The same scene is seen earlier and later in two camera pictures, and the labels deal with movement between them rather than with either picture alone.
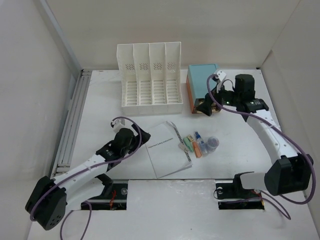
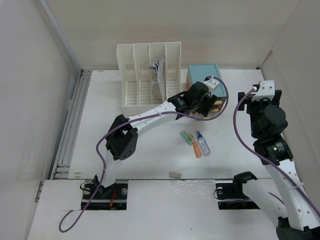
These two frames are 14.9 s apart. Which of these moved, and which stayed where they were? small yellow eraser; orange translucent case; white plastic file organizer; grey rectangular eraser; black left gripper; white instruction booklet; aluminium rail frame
Moved: grey rectangular eraser; white instruction booklet; black left gripper
Stayed: aluminium rail frame; orange translucent case; small yellow eraser; white plastic file organizer
